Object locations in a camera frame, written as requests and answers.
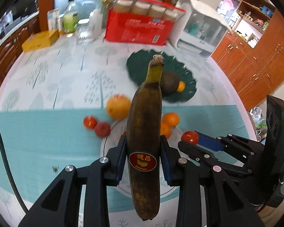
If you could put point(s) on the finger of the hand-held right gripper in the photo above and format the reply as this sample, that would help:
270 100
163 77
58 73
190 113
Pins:
210 143
196 152

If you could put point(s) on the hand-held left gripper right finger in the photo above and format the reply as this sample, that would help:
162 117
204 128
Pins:
165 165

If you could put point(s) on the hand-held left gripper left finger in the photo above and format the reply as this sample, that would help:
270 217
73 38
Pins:
122 165

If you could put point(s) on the red tomato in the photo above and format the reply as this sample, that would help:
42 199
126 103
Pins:
90 122
102 129
189 137

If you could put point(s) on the white leaf-print plate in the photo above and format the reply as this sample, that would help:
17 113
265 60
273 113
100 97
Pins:
113 137

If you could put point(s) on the overripe brown banana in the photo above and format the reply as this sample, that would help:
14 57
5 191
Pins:
144 123

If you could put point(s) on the large yellow-orange citrus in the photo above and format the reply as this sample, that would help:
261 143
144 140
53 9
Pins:
117 107

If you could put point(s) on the green leaf-shaped plate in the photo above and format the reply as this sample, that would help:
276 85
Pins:
142 66

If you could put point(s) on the clear plastic bag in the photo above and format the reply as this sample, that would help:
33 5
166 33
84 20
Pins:
256 114

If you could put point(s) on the small orange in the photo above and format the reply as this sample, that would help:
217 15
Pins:
181 87

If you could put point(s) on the brown coconut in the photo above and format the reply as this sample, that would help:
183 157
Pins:
169 82

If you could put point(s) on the teal placemat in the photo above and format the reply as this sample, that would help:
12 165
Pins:
37 134

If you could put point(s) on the wooden cabinet with shelves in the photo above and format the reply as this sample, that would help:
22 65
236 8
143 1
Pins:
258 66

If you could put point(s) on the white countertop appliance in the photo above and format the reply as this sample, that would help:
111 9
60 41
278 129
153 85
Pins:
198 40

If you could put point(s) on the tree print tablecloth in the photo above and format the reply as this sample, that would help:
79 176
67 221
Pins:
61 75

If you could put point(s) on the beige jar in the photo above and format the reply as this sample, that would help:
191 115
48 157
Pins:
171 13
158 10
124 4
142 7

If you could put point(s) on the red jar gift box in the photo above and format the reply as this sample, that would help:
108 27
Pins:
137 29

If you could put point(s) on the glass jar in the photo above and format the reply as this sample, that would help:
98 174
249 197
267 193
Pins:
84 32

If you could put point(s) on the yellow box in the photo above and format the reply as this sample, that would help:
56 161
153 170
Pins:
39 40

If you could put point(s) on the clear bottle with green label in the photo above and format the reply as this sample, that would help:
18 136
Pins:
69 21

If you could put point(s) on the wooden kitchen counter cabinet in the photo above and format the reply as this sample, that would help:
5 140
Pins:
11 49

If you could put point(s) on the white and blue carton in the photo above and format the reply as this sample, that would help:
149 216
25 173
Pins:
53 19

